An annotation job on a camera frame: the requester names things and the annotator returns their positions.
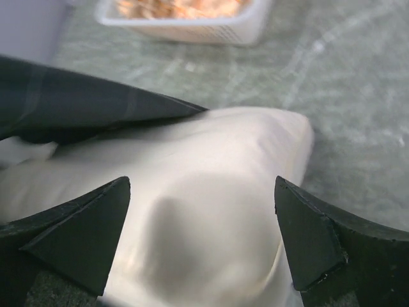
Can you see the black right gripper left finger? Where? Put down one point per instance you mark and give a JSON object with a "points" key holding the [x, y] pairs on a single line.
{"points": [[62, 256]]}

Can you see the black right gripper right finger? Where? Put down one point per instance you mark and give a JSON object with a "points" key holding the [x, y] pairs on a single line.
{"points": [[337, 258]]}

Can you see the cream pillow with bear print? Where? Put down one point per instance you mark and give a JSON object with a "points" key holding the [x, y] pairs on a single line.
{"points": [[201, 228]]}

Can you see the dark grey checked pillowcase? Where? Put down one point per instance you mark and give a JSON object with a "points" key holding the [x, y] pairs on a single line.
{"points": [[42, 104]]}

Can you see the white plastic basket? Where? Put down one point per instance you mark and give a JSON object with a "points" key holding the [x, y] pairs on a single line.
{"points": [[244, 29]]}

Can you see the crumpled orange white paper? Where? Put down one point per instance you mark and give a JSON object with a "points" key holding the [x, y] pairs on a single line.
{"points": [[179, 9]]}

